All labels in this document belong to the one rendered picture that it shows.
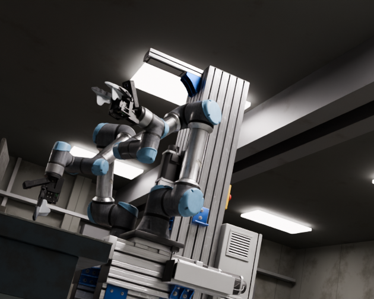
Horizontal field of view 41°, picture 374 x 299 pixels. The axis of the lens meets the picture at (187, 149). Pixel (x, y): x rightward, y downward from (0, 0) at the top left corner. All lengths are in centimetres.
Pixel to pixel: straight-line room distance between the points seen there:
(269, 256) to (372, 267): 254
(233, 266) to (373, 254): 788
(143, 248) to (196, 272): 24
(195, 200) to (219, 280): 34
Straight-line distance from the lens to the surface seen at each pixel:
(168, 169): 249
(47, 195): 223
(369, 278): 1015
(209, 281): 208
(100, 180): 268
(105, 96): 192
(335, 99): 435
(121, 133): 256
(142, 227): 214
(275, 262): 1175
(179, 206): 207
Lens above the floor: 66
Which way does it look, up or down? 21 degrees up
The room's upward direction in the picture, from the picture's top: 13 degrees clockwise
